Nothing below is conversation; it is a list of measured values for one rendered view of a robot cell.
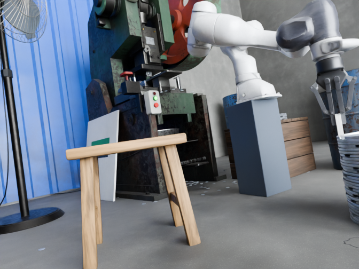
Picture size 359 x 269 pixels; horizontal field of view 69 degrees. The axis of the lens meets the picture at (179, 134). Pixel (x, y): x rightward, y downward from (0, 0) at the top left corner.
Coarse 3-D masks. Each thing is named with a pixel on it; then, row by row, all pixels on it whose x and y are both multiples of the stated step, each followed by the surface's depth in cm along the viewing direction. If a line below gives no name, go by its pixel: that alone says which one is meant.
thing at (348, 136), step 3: (354, 132) 88; (357, 132) 88; (345, 135) 86; (348, 135) 86; (351, 135) 84; (354, 135) 82; (357, 135) 80; (339, 138) 77; (342, 138) 76; (345, 138) 73; (348, 138) 72; (351, 138) 71; (354, 138) 70; (357, 138) 69
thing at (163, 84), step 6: (162, 72) 171; (168, 72) 170; (174, 72) 173; (180, 72) 176; (150, 78) 182; (156, 78) 180; (162, 78) 180; (168, 78) 184; (156, 84) 181; (162, 84) 180; (168, 84) 183; (162, 90) 178; (168, 90) 182
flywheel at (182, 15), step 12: (168, 0) 225; (180, 0) 215; (192, 0) 205; (204, 0) 193; (180, 12) 215; (180, 24) 216; (180, 36) 218; (180, 48) 220; (168, 60) 227; (180, 60) 216
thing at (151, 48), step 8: (144, 32) 187; (152, 32) 192; (144, 40) 186; (152, 40) 191; (152, 48) 190; (136, 56) 191; (144, 56) 185; (152, 56) 184; (136, 64) 192; (152, 64) 188; (160, 64) 193
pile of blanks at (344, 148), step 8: (344, 144) 74; (352, 144) 71; (344, 152) 75; (352, 152) 71; (344, 160) 76; (352, 160) 72; (344, 168) 77; (352, 168) 72; (344, 176) 78; (352, 176) 76; (352, 184) 73; (352, 192) 74; (352, 200) 76; (352, 208) 75; (352, 216) 77
